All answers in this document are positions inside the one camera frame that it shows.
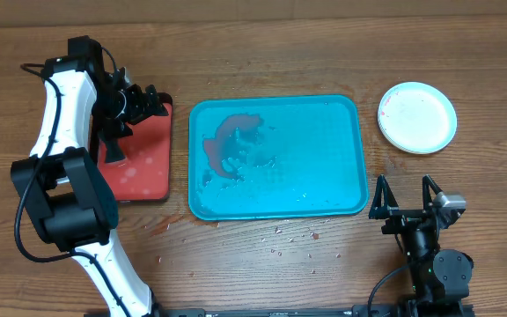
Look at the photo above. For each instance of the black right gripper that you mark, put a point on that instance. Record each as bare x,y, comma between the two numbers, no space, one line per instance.
406,216

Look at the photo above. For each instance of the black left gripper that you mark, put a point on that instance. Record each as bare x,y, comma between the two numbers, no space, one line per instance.
142,108

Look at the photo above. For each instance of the dark green sponge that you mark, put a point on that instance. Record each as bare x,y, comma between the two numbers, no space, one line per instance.
114,152

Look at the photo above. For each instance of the white plate with red stain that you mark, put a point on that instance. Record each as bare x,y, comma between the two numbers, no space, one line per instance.
418,137

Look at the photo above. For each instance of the light blue plate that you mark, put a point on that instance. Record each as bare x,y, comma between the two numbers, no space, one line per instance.
415,102

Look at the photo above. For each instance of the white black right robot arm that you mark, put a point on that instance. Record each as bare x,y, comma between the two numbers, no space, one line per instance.
440,277

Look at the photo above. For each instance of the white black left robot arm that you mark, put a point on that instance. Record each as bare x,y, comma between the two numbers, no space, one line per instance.
103,139

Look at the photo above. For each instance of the red tray with dark rim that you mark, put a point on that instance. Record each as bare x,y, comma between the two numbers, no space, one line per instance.
143,174

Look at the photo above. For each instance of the teal plastic tray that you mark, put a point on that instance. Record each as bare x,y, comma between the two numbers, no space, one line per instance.
280,157

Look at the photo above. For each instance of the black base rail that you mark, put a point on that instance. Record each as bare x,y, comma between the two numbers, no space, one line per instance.
354,311

